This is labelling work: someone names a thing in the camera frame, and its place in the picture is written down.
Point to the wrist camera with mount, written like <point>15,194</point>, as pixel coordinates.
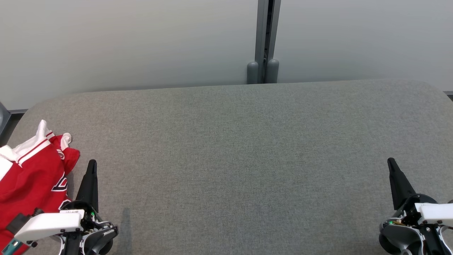
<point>49,223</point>
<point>435,212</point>

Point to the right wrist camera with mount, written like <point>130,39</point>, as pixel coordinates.
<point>435,212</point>

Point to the grey metal partition post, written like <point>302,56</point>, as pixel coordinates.
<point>262,32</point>

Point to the red white jersey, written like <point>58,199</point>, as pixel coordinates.
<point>32,177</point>

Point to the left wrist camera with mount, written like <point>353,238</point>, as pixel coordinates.
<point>49,223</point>

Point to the grey cylindrical post foot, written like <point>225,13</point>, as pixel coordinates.
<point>252,72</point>
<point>272,71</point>

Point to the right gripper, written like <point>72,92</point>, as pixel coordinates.
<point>400,235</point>

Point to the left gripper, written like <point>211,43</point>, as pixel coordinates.
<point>95,237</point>

